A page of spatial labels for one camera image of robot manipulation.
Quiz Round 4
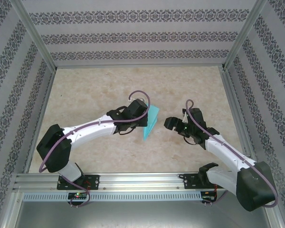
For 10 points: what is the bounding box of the slotted grey cable duct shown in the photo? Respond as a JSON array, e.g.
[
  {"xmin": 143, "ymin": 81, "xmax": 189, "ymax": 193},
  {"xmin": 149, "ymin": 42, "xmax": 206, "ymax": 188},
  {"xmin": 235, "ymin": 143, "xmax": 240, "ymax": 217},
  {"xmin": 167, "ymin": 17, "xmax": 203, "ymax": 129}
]
[{"xmin": 22, "ymin": 191, "xmax": 204, "ymax": 202}]

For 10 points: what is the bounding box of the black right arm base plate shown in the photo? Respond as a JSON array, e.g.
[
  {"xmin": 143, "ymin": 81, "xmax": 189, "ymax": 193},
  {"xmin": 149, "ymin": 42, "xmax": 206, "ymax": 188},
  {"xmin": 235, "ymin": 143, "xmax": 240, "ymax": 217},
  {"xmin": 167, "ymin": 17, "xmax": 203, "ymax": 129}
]
[{"xmin": 183, "ymin": 173, "xmax": 220, "ymax": 190}]

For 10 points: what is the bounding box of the thin black right gripper wire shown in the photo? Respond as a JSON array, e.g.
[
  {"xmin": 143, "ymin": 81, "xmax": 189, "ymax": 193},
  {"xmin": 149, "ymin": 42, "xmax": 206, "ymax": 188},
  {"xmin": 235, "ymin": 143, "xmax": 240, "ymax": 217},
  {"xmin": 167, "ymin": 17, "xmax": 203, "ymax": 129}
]
[{"xmin": 184, "ymin": 135, "xmax": 198, "ymax": 146}]

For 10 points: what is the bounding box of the grey metal sheet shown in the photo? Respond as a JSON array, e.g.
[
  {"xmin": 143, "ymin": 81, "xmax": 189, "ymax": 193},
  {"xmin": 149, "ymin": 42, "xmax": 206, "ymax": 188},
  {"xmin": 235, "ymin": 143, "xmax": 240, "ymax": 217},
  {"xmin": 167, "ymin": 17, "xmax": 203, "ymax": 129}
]
[{"xmin": 14, "ymin": 200, "xmax": 283, "ymax": 228}]

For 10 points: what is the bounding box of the thin black gripper wire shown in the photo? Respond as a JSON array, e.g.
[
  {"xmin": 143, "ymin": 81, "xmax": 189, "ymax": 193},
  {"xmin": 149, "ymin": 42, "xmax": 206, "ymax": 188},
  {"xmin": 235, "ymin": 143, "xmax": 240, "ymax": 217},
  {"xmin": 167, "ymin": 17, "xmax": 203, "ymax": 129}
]
[
  {"xmin": 118, "ymin": 127, "xmax": 136, "ymax": 135},
  {"xmin": 184, "ymin": 135, "xmax": 198, "ymax": 146}
]

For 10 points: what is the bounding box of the aluminium mounting rail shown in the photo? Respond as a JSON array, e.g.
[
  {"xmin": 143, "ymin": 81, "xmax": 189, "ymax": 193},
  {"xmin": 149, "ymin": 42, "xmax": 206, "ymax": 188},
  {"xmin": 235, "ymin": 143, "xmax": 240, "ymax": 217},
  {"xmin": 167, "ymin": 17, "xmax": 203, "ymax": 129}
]
[{"xmin": 13, "ymin": 172, "xmax": 269, "ymax": 190}]

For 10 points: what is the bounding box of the thin black left gripper wire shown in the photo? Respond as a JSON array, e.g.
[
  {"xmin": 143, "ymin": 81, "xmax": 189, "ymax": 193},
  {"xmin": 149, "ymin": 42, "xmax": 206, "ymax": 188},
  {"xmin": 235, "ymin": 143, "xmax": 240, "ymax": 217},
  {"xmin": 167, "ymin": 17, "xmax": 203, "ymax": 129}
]
[{"xmin": 118, "ymin": 127, "xmax": 136, "ymax": 135}]

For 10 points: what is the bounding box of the light blue paper sheet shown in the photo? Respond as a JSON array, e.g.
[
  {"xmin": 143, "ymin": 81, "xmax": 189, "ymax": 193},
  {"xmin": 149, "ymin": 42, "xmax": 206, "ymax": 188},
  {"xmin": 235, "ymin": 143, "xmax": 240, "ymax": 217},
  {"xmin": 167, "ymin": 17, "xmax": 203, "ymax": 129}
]
[{"xmin": 142, "ymin": 104, "xmax": 161, "ymax": 141}]

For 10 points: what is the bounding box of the aluminium table side rail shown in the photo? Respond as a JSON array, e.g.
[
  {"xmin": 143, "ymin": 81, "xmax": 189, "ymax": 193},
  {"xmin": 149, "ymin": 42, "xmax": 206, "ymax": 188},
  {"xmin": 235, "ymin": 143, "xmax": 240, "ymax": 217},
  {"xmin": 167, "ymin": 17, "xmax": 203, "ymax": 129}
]
[
  {"xmin": 219, "ymin": 67, "xmax": 261, "ymax": 171},
  {"xmin": 22, "ymin": 67, "xmax": 57, "ymax": 174}
]

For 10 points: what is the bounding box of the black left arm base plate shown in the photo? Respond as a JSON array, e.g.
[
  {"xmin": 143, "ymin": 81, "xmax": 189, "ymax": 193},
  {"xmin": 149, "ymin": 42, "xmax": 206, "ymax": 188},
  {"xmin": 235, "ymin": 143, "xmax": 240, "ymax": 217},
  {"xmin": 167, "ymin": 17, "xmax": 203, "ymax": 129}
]
[{"xmin": 57, "ymin": 174, "xmax": 100, "ymax": 190}]

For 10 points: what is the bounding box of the aluminium frame post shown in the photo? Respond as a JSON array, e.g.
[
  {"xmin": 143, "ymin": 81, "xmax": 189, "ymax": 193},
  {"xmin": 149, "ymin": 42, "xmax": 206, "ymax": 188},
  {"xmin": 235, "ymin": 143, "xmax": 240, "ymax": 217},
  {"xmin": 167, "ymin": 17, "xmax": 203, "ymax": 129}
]
[
  {"xmin": 222, "ymin": 0, "xmax": 269, "ymax": 71},
  {"xmin": 11, "ymin": 0, "xmax": 57, "ymax": 71}
]

